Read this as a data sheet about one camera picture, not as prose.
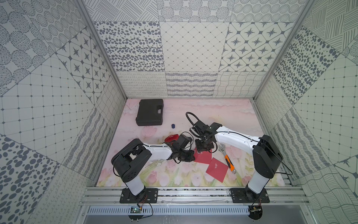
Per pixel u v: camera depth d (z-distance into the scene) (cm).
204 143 73
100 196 76
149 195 74
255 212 73
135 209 72
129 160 47
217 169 84
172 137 95
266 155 46
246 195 66
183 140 73
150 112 103
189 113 80
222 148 91
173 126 102
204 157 88
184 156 77
